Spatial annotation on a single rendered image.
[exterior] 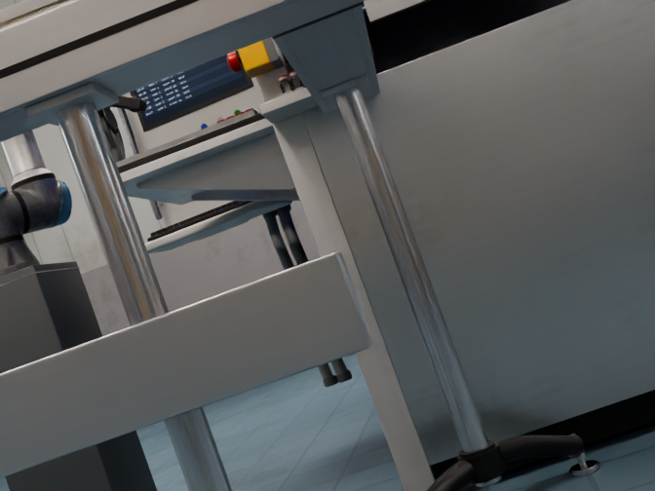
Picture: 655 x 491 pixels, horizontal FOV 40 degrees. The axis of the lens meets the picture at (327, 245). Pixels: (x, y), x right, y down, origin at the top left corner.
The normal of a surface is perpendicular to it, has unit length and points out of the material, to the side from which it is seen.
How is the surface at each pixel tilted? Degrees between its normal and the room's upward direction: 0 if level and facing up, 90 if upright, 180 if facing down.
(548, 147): 90
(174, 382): 90
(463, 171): 90
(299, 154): 90
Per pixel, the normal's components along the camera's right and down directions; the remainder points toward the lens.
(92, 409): -0.09, 0.00
